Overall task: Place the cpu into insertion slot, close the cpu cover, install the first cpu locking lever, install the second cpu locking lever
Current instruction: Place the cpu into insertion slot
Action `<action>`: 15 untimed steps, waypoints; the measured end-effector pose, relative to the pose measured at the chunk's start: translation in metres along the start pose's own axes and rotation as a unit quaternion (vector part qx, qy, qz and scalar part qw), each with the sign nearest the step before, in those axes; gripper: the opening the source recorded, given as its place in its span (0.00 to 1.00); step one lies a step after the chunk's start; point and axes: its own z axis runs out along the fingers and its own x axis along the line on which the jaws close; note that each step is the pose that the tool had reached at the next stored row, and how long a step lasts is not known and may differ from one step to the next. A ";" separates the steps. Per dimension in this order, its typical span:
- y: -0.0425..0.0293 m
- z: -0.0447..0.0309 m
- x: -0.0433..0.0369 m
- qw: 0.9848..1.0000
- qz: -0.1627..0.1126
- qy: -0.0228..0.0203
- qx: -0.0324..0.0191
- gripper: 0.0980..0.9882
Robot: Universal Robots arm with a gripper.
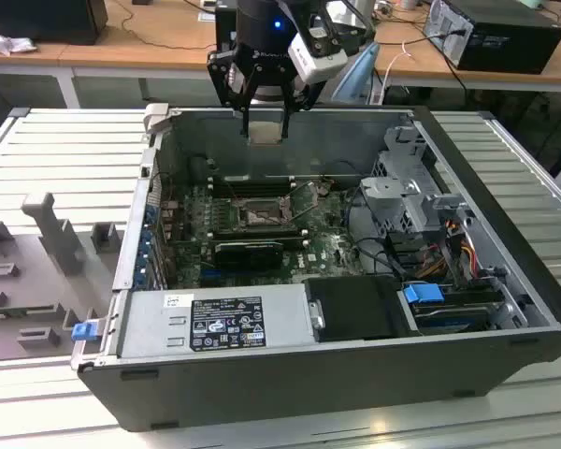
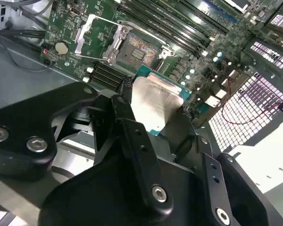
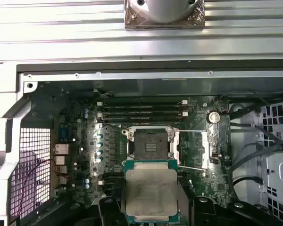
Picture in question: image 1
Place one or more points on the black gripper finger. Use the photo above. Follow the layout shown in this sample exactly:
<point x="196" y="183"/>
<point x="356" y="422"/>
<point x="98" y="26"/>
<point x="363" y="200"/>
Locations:
<point x="308" y="96"/>
<point x="224" y="79"/>

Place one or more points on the silver square CPU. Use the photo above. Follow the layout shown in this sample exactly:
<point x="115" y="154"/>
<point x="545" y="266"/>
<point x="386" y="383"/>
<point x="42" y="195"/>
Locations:
<point x="265" y="133"/>

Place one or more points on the black RAM slot bank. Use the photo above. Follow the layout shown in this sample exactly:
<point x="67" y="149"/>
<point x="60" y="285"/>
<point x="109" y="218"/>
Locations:
<point x="262" y="230"/>
<point x="262" y="187"/>

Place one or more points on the CPU socket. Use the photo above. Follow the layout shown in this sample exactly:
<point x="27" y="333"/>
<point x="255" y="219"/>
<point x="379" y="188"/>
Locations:
<point x="262" y="212"/>

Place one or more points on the small black PC tower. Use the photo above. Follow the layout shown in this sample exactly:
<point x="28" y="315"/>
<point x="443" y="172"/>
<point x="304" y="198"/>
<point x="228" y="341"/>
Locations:
<point x="224" y="28"/>

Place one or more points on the pale blue teach pendant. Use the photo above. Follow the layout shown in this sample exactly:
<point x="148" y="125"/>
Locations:
<point x="362" y="70"/>

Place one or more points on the wooden desk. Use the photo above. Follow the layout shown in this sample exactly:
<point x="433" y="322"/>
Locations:
<point x="168" y="37"/>

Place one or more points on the grey plastic case latch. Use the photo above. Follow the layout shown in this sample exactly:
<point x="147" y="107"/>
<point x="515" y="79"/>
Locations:
<point x="155" y="117"/>

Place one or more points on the round coin battery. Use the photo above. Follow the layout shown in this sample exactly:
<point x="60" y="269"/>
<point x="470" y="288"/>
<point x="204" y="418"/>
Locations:
<point x="323" y="188"/>

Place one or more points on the grey metal drive cage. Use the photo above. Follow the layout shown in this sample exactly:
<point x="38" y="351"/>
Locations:
<point x="388" y="192"/>

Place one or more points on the blue card retention clip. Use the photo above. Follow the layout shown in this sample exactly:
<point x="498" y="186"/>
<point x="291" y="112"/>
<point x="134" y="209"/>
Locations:
<point x="145" y="245"/>
<point x="141" y="273"/>
<point x="150" y="215"/>

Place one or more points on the green motherboard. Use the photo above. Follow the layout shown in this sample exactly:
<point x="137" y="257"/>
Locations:
<point x="327" y="252"/>

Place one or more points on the black graphics card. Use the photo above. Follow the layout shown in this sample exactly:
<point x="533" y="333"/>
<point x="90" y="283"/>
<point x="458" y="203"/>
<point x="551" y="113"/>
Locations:
<point x="248" y="256"/>

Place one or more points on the black box on desk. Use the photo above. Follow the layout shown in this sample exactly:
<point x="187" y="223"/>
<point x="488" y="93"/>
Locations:
<point x="42" y="21"/>

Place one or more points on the large black PC tower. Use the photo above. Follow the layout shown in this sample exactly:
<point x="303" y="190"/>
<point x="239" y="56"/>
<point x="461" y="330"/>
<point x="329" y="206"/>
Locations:
<point x="509" y="47"/>

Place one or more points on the black plastic air shroud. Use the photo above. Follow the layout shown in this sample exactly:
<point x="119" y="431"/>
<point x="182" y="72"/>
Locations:
<point x="355" y="308"/>

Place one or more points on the crumpled white paper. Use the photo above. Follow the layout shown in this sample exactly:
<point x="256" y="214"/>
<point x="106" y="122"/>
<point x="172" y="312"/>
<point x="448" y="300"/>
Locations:
<point x="9" y="44"/>

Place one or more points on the blue disk carrier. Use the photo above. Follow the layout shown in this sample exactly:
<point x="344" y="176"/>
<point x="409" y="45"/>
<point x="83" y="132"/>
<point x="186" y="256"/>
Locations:
<point x="423" y="294"/>

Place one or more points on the grey power supply unit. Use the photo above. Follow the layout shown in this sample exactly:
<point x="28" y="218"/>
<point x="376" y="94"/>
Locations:
<point x="145" y="327"/>

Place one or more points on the dark hard disk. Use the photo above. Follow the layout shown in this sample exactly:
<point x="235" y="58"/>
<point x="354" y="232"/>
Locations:
<point x="449" y="320"/>

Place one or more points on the grey parts rack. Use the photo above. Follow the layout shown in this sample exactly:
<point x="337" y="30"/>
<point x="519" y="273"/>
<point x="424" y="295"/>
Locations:
<point x="51" y="290"/>

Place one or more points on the blue case latch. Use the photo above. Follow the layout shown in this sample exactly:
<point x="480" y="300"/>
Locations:
<point x="84" y="332"/>

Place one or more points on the black open PC case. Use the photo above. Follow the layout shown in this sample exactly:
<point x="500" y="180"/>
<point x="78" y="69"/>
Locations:
<point x="285" y="388"/>

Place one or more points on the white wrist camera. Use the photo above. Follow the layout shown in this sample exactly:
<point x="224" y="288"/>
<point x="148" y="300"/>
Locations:
<point x="315" y="65"/>

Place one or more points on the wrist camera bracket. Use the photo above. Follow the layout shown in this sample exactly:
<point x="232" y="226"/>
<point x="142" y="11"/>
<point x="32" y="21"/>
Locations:
<point x="322" y="35"/>

